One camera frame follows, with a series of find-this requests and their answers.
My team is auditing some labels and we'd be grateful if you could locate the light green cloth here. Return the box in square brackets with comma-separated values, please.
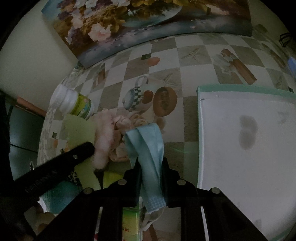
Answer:
[59, 115, 117, 190]

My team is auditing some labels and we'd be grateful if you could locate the light blue cloth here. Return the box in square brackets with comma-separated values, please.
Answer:
[125, 123, 166, 213]

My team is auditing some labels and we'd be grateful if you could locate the beige rose fabric bundle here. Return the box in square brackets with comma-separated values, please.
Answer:
[104, 112, 164, 164]

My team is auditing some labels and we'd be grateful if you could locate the pink fluffy plush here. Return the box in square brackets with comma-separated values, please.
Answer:
[90, 108, 114, 170]

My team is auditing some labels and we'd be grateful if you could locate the teal plastic bag roll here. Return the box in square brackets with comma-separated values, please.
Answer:
[41, 181, 82, 214]

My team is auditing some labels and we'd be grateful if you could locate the green tissue pack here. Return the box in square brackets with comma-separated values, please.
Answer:
[122, 197, 144, 241]

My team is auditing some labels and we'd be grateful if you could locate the white tray with green rim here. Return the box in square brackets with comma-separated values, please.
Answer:
[197, 84, 295, 240]

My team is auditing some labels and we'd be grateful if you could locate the white green-labelled bottle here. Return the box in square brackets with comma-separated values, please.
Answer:
[50, 84, 94, 120]

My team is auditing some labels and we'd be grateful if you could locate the checkered patterned tablecloth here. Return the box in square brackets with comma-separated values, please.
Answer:
[62, 32, 295, 187]

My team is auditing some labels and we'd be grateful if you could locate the floral painting canvas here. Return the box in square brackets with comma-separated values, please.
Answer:
[42, 0, 252, 68]

